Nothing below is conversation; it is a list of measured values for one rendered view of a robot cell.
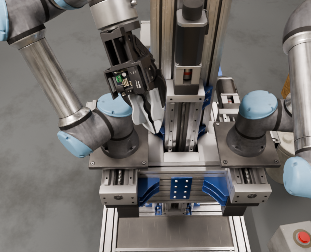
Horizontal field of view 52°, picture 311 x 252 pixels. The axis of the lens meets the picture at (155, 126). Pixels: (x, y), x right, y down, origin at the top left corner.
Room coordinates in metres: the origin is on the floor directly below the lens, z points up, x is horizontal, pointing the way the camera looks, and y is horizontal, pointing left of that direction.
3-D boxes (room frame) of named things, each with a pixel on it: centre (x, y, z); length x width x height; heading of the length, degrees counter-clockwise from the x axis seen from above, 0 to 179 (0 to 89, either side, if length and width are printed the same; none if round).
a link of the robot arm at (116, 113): (0.77, 0.14, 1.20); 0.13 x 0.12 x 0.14; 136
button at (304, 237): (0.44, -0.51, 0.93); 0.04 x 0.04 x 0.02
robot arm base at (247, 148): (0.78, -0.36, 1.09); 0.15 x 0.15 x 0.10
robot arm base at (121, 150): (0.78, 0.14, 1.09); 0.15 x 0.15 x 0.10
